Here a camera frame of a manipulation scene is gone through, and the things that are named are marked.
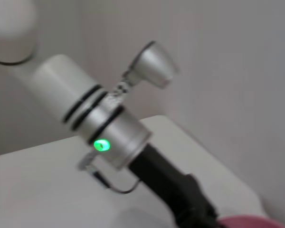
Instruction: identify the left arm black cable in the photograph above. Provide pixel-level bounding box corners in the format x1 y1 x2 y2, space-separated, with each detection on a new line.
76 152 142 194

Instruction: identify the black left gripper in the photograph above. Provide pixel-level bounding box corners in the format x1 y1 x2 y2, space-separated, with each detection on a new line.
127 143 219 228

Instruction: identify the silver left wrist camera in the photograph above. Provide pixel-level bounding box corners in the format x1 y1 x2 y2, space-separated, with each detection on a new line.
106 40 181 105

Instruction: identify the pink plastic bowl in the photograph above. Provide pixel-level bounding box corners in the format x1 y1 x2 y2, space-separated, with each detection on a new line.
216 215 285 228

